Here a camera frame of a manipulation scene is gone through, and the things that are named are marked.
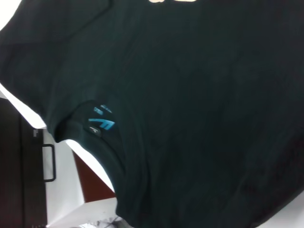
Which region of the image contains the black t-shirt with FREE print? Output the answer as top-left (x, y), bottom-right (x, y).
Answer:
top-left (0, 0), bottom-right (304, 228)

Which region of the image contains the dark brown cabinet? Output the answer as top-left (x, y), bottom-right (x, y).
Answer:
top-left (0, 96), bottom-right (48, 228)

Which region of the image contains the black cabinet handle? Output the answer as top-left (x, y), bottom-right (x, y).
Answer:
top-left (41, 143), bottom-right (57, 183)

